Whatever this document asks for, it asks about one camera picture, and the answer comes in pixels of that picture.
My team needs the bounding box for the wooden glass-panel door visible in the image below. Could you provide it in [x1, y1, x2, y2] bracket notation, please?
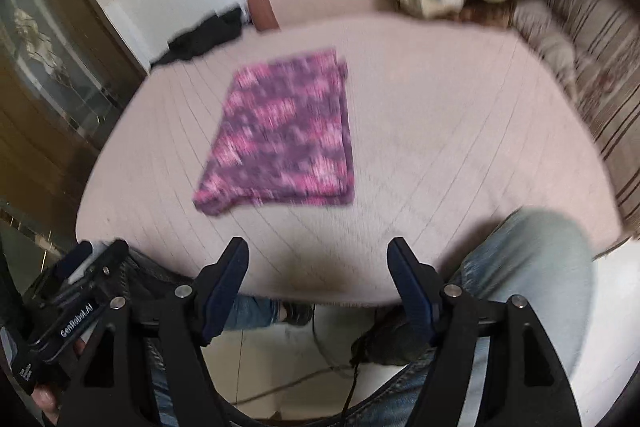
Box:
[1, 0, 145, 269]

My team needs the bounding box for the black clothes pile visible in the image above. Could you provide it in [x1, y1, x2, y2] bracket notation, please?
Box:
[150, 5, 243, 69]

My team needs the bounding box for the striped beige pillow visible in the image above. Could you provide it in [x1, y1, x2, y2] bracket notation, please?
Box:
[511, 0, 639, 235]

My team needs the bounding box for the right leg in jeans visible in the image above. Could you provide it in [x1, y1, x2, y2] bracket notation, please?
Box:
[340, 209, 594, 426]

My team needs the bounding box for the purple floral long-sleeve shirt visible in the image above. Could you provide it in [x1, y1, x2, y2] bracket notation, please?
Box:
[192, 49, 355, 216]

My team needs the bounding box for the black cable on floor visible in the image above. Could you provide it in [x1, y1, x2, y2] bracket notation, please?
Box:
[224, 305, 367, 427]

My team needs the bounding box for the person's left hand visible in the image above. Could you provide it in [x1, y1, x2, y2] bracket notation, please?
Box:
[32, 365, 70, 426]

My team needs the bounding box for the black shoe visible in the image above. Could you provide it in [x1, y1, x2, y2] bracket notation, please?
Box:
[279, 303, 314, 327]

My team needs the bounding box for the pink quilted bed mattress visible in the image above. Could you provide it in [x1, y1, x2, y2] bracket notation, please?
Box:
[76, 14, 623, 306]

